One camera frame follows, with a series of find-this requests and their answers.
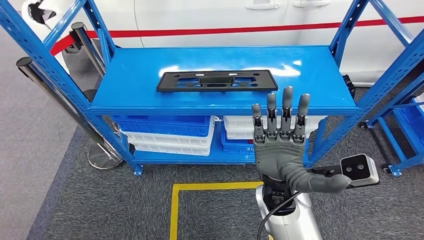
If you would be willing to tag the blue plastic crate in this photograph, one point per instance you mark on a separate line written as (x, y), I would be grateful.
(235, 147)
(165, 129)

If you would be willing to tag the white car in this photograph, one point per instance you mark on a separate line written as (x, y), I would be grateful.
(198, 16)

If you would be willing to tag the blue metal shelf rack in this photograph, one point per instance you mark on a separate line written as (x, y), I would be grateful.
(132, 82)
(391, 142)

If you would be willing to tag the yellow floor tape square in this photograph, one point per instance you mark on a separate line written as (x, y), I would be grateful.
(212, 185)

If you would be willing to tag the black plastic plate bracket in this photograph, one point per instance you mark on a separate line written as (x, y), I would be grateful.
(165, 86)

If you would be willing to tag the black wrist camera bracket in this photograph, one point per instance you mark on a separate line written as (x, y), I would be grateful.
(326, 170)

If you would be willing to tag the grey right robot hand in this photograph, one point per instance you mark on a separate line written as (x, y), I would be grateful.
(280, 155)

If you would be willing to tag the white car side mirror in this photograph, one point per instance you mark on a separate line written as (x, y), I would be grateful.
(41, 13)

